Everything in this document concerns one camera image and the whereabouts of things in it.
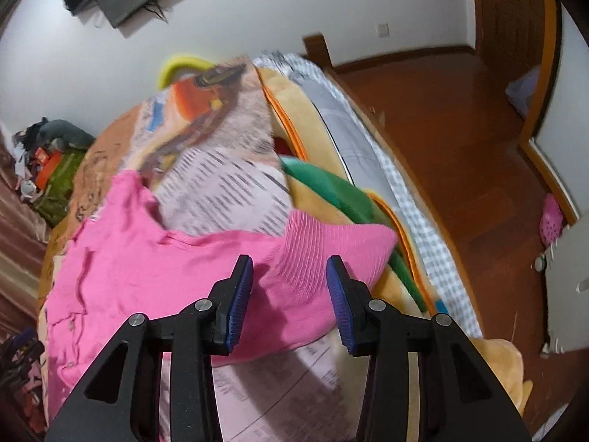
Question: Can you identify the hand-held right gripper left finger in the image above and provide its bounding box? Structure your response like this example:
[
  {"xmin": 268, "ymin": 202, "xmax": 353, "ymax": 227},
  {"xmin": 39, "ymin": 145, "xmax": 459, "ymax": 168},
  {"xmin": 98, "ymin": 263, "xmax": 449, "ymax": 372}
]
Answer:
[{"xmin": 43, "ymin": 254, "xmax": 255, "ymax": 442}]

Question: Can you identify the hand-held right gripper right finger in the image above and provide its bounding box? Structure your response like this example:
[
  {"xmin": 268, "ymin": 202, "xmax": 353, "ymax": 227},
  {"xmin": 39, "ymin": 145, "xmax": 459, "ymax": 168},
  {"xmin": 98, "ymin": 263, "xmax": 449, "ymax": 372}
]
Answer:
[{"xmin": 326, "ymin": 255, "xmax": 532, "ymax": 442}]

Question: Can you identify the pink knit sweater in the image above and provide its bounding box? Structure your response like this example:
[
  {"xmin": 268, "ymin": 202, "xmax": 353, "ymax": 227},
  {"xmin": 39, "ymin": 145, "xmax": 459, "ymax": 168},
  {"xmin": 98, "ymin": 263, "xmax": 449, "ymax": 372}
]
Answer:
[{"xmin": 46, "ymin": 171, "xmax": 399, "ymax": 413}]

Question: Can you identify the dark clothes pile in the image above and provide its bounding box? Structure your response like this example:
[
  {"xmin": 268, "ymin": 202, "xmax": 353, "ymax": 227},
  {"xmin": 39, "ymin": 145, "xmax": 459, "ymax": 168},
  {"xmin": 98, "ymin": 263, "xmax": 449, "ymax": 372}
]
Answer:
[{"xmin": 0, "ymin": 327, "xmax": 47, "ymax": 427}]

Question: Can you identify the bed with checkered sheet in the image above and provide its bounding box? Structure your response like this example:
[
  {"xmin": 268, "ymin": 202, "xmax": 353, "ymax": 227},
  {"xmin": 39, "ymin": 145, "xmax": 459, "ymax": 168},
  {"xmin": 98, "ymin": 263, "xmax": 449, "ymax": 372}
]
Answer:
[{"xmin": 253, "ymin": 50, "xmax": 484, "ymax": 339}]

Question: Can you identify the newspaper print blanket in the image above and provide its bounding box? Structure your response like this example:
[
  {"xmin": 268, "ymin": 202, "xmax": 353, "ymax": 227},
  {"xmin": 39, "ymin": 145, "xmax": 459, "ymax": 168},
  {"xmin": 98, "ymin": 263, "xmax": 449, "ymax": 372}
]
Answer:
[{"xmin": 37, "ymin": 57, "xmax": 369, "ymax": 442}]

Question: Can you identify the grey quilt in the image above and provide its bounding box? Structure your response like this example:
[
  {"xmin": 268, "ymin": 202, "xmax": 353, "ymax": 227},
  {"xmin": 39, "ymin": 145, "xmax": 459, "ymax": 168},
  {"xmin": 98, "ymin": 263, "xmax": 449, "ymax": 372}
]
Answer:
[{"xmin": 294, "ymin": 71, "xmax": 392, "ymax": 194}]

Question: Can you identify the brown striped curtain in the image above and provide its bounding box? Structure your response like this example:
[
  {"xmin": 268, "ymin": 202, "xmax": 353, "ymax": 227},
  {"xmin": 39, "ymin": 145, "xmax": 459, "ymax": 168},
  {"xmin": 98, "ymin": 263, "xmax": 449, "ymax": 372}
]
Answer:
[{"xmin": 0, "ymin": 138, "xmax": 52, "ymax": 332}]

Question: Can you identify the pink slipper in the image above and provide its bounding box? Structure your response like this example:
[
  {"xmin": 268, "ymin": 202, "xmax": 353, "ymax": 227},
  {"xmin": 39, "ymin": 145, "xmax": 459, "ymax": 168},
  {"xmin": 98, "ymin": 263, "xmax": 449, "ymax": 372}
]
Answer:
[{"xmin": 539, "ymin": 193, "xmax": 565, "ymax": 245}]

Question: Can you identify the white cabinet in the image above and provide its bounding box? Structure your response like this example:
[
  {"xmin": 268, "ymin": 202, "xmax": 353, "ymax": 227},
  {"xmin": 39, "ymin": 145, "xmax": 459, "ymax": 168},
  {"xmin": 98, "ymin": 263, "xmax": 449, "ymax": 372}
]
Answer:
[{"xmin": 542, "ymin": 225, "xmax": 589, "ymax": 356}]

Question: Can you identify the orange box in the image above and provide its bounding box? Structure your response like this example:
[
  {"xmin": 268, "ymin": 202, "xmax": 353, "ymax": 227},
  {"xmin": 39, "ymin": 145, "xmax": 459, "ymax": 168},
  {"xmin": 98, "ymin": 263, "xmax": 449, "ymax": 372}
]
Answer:
[{"xmin": 34, "ymin": 147, "xmax": 63, "ymax": 187}]

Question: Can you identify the grey cloth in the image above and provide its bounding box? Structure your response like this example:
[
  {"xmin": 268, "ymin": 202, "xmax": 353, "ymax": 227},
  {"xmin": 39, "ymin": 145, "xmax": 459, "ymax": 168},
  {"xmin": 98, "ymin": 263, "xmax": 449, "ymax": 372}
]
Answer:
[{"xmin": 39, "ymin": 119, "xmax": 97, "ymax": 150}]

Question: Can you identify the yellow plush pillow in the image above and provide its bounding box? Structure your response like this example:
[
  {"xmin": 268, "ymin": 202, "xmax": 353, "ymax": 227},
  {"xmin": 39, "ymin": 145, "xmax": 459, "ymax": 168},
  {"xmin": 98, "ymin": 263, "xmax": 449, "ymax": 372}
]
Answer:
[{"xmin": 158, "ymin": 54, "xmax": 217, "ymax": 92}]

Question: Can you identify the wooden bed post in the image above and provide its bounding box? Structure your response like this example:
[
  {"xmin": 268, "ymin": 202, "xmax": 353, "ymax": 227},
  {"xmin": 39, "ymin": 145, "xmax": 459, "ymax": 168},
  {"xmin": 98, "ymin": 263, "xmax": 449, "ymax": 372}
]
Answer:
[{"xmin": 301, "ymin": 32, "xmax": 335, "ymax": 73}]

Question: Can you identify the wooden door frame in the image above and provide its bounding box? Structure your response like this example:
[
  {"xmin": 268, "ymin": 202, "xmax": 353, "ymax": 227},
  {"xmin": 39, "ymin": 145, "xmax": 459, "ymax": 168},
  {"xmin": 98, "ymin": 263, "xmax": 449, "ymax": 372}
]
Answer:
[{"xmin": 519, "ymin": 0, "xmax": 581, "ymax": 227}]

